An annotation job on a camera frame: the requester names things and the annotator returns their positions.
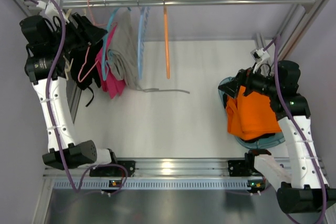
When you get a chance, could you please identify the teal plastic hanger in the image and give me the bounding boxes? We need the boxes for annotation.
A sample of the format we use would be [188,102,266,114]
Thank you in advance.
[101,7,131,80]

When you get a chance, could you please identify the grey trousers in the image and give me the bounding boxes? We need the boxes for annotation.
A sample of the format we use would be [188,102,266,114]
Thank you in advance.
[107,10,189,94]

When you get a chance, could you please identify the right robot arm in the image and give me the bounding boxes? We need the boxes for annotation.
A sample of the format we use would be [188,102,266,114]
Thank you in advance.
[218,60,335,214]

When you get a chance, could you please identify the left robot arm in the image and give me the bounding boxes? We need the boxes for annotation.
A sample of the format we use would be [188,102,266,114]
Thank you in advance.
[19,13,115,170]

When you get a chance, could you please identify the cream plastic hanger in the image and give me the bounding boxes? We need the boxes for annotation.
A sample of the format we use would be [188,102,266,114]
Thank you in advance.
[62,9,74,80]

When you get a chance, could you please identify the light blue plastic hanger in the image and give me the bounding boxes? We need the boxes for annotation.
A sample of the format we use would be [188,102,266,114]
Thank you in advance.
[137,6,150,80]

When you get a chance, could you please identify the orange plastic hanger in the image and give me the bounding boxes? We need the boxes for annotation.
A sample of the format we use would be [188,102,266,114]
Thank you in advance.
[163,0,171,79]

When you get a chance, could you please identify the black garment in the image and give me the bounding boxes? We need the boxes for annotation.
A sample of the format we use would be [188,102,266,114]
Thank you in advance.
[67,14,106,108]

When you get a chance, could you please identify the orange garment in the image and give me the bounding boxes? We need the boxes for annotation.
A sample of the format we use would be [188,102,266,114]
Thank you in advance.
[225,87,281,141]

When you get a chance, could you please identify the magenta garment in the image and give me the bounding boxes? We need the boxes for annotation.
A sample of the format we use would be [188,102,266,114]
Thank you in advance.
[94,26,126,100]

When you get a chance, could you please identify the pink wire hanger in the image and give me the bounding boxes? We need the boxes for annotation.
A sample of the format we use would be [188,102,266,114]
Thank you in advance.
[78,0,109,82]

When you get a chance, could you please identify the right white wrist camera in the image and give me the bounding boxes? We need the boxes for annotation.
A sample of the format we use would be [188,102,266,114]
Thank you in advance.
[250,48,270,63]

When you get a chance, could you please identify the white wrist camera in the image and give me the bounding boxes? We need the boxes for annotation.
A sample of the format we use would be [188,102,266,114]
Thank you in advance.
[36,0,64,19]
[250,48,270,63]

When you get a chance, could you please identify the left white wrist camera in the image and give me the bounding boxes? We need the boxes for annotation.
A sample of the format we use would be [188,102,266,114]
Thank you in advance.
[36,0,64,19]

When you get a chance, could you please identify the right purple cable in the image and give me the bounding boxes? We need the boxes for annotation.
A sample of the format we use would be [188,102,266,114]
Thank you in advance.
[225,34,329,224]

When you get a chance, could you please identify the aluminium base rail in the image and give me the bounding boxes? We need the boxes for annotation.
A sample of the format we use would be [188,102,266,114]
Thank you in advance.
[43,157,329,179]

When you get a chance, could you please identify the slotted cable duct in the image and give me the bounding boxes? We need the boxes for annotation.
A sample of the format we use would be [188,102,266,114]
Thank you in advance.
[52,178,266,190]

